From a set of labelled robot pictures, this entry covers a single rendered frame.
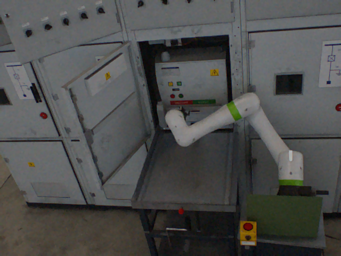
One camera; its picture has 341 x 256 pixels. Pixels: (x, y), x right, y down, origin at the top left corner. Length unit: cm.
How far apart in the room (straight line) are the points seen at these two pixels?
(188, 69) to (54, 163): 147
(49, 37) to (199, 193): 124
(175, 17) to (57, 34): 68
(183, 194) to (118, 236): 115
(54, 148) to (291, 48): 196
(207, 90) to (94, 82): 79
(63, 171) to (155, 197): 125
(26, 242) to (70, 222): 40
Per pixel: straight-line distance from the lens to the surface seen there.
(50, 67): 264
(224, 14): 217
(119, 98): 234
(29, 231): 357
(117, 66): 225
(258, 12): 216
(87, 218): 341
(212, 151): 243
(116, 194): 322
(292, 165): 200
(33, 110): 292
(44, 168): 330
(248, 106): 208
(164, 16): 222
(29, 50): 219
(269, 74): 232
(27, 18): 215
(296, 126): 254
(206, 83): 243
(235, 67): 232
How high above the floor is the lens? 238
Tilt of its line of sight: 35 degrees down
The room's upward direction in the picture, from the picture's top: 10 degrees counter-clockwise
